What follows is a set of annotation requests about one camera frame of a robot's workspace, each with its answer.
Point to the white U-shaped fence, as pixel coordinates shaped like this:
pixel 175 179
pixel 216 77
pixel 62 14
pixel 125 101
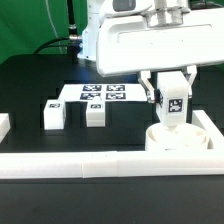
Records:
pixel 120 164

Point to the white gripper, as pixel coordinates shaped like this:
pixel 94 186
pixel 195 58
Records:
pixel 156 35

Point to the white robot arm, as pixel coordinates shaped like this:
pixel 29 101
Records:
pixel 96 30

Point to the white marker sheet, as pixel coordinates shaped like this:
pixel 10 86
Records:
pixel 107 92

